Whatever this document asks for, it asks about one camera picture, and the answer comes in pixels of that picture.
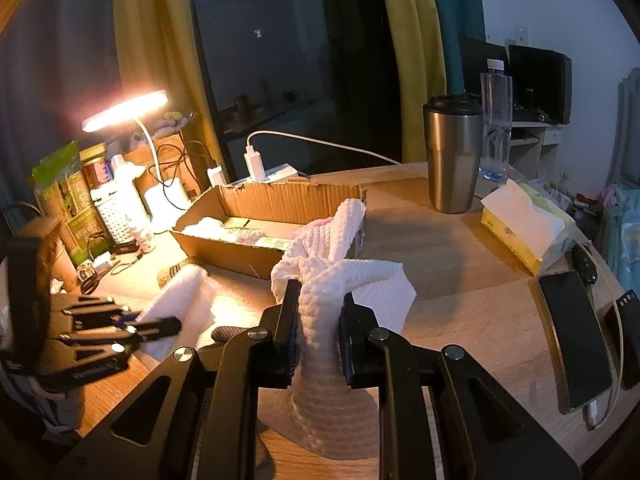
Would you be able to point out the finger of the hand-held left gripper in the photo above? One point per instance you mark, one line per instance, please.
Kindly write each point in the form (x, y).
(100, 307)
(160, 328)

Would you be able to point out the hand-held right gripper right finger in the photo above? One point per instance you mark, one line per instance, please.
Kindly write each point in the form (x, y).
(346, 342)

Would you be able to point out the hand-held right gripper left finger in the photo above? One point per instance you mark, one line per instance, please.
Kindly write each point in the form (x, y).
(291, 332)

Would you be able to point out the white textured paper towel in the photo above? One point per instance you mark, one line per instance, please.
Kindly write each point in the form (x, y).
(320, 305)

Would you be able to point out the white soft cloth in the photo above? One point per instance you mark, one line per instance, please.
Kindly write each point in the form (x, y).
(185, 295)

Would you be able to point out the cardboard box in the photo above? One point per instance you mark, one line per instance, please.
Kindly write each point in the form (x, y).
(225, 255)

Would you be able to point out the white tissue packet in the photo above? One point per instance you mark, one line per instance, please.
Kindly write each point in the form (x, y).
(204, 228)

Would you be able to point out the pink plush toy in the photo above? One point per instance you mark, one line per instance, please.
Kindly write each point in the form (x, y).
(320, 223)

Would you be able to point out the person's left forearm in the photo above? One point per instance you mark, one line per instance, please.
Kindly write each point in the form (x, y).
(50, 410)

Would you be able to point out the woven coaster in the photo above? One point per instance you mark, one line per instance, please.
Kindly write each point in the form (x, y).
(169, 272)

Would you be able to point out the white bottle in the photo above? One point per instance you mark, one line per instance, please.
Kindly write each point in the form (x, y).
(119, 207)

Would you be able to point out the green snack bag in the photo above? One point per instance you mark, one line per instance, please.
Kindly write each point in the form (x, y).
(57, 180)

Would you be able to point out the jar with red label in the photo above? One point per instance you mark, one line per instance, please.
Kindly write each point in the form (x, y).
(97, 170)

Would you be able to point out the white power strip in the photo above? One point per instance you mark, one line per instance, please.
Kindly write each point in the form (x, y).
(280, 174)

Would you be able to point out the small white charger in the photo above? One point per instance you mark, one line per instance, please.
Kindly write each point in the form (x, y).
(217, 176)

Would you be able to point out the brown cardboard carton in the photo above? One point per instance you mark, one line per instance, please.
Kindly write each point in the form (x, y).
(170, 152)

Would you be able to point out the large white charger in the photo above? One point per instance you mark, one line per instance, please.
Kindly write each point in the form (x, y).
(254, 162)

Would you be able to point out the white desk lamp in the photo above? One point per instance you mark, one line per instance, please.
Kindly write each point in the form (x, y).
(125, 110)

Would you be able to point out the small plush toy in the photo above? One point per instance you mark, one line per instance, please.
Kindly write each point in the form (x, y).
(172, 120)

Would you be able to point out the teal curtain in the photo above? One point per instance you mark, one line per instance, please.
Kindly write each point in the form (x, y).
(457, 20)
(65, 85)

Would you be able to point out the steel tumbler with black lid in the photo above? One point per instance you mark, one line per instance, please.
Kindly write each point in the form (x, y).
(452, 160)

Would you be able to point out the yellow tissue pack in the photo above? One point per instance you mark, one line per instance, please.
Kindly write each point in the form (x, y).
(525, 230)

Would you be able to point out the black smartphone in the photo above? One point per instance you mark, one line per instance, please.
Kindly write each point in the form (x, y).
(575, 340)

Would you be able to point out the black key fob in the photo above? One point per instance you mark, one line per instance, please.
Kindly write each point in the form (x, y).
(584, 262)

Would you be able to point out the yellow curtain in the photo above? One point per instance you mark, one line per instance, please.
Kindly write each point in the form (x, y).
(155, 50)
(410, 60)

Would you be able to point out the clear water bottle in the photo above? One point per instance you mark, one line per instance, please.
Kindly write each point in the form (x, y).
(496, 125)

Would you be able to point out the dark glass door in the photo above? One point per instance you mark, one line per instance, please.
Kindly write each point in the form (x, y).
(300, 60)

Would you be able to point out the black power bank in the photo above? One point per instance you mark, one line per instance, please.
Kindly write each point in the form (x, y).
(625, 345)

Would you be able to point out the white computer desk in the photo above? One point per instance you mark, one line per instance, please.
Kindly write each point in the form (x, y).
(540, 140)

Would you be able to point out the blue printed blanket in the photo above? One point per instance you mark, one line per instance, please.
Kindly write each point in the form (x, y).
(625, 230)

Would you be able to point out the black computer monitor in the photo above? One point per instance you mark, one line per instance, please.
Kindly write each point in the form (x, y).
(472, 60)

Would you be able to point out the grey padded headboard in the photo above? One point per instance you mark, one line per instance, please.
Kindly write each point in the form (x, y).
(627, 125)

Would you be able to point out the white wall plate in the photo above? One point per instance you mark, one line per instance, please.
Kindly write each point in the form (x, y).
(523, 35)

